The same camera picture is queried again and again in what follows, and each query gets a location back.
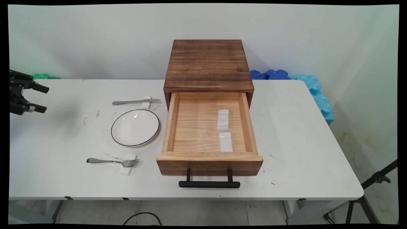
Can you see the silver fork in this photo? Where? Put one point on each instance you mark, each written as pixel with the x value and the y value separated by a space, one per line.
pixel 101 161

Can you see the light wooden drawer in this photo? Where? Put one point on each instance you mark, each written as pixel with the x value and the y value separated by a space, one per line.
pixel 197 127

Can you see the cyan foam puzzle mat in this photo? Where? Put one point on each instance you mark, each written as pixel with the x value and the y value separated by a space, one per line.
pixel 321 98

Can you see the silver table knife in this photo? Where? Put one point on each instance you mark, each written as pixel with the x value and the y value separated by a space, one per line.
pixel 127 102

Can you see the dark brown wooden cabinet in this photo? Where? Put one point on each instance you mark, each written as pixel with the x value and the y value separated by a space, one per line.
pixel 208 63

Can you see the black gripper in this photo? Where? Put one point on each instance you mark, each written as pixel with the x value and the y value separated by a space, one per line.
pixel 16 95

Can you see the blue foam puzzle mat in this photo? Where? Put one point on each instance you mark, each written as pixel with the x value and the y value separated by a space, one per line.
pixel 270 75

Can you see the grey metal table leg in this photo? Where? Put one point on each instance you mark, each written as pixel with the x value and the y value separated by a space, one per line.
pixel 57 211

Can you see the black tripod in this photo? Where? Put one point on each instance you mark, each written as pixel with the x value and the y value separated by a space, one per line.
pixel 378 178

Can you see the white table leg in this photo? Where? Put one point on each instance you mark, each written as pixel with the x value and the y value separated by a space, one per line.
pixel 291 211

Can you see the white plate with black rim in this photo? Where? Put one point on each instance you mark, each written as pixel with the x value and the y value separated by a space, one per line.
pixel 135 127

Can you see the white ceramic cutlery rest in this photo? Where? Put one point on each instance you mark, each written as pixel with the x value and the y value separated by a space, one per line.
pixel 125 171
pixel 223 121
pixel 146 107
pixel 225 143

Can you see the green foam puzzle mat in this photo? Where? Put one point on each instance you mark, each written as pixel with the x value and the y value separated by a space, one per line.
pixel 43 76

